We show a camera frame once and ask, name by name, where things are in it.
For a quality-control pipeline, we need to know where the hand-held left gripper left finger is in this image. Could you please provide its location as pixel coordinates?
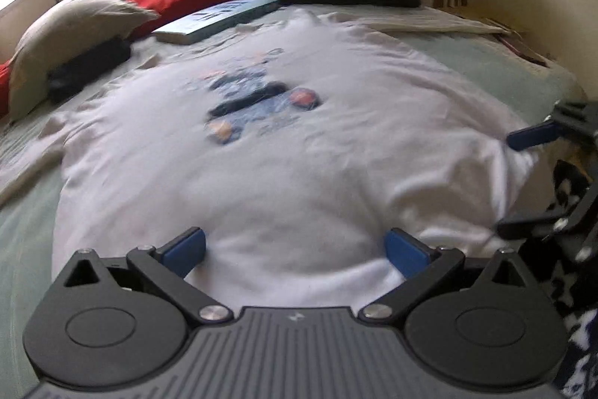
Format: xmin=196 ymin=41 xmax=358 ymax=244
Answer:
xmin=61 ymin=227 xmax=234 ymax=328

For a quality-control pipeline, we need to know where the grey pillow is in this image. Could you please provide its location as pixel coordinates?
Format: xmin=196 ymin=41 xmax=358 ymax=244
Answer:
xmin=8 ymin=0 xmax=160 ymax=125

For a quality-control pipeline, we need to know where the black pouch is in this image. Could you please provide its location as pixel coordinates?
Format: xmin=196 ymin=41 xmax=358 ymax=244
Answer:
xmin=47 ymin=39 xmax=133 ymax=103

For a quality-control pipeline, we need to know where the white printed t-shirt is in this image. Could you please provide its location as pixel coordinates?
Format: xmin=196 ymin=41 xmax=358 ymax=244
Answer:
xmin=0 ymin=6 xmax=538 ymax=312

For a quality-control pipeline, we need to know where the blue book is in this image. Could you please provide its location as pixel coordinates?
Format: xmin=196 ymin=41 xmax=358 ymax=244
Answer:
xmin=153 ymin=0 xmax=282 ymax=46

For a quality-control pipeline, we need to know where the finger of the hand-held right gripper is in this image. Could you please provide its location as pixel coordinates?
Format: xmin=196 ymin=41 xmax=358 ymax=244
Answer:
xmin=496 ymin=188 xmax=598 ymax=262
xmin=507 ymin=100 xmax=598 ymax=151

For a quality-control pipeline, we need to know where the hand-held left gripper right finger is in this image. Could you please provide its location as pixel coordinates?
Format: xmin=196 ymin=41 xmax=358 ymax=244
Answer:
xmin=357 ymin=228 xmax=543 ymax=328

